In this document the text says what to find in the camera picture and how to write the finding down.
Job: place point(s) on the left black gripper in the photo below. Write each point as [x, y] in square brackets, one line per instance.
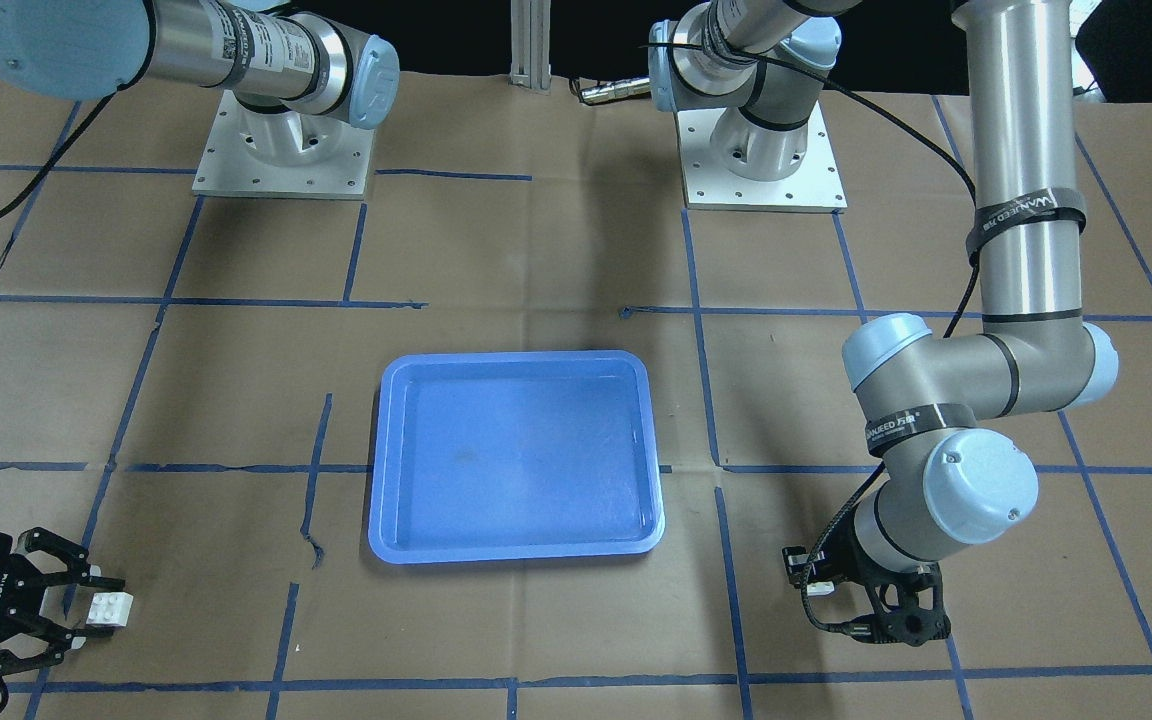
[852, 564]

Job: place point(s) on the white block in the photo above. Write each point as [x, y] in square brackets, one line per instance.
[109, 610]

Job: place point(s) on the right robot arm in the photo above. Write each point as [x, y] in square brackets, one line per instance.
[302, 96]

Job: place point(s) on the blue plastic tray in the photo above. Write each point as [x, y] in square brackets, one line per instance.
[508, 456]

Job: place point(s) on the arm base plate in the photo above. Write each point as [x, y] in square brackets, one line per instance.
[259, 150]
[728, 164]

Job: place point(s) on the aluminium frame post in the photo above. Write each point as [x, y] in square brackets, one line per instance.
[530, 23]

